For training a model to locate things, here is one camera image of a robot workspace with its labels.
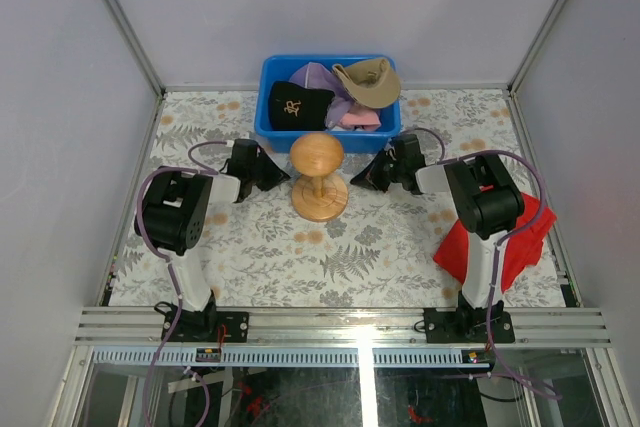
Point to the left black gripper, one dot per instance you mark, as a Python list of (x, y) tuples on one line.
[(277, 175)]

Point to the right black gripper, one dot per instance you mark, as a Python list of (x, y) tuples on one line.
[(369, 177)]

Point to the wooden hat stand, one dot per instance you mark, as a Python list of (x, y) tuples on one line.
[(319, 194)]

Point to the pink baseball cap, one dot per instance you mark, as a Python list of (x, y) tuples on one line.
[(360, 117)]

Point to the black baseball cap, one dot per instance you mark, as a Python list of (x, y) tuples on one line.
[(295, 108)]

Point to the beige baseball cap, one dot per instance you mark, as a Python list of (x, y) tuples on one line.
[(372, 82)]

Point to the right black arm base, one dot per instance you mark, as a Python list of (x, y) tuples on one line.
[(463, 325)]

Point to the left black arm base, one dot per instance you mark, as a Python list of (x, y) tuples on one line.
[(226, 327)]

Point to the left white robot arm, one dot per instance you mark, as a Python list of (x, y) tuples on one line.
[(172, 205)]

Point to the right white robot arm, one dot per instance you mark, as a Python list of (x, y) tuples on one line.
[(486, 199)]

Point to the floral table mat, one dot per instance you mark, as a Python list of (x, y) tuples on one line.
[(378, 253)]

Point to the blue plastic bin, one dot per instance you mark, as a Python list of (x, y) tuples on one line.
[(281, 67)]

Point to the purple baseball cap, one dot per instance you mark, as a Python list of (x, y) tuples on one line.
[(314, 75)]

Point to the red cloth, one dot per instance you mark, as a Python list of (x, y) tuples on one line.
[(520, 251)]

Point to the aluminium front rail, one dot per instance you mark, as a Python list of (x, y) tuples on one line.
[(563, 328)]

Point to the slotted cable duct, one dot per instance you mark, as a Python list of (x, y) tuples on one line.
[(239, 356)]

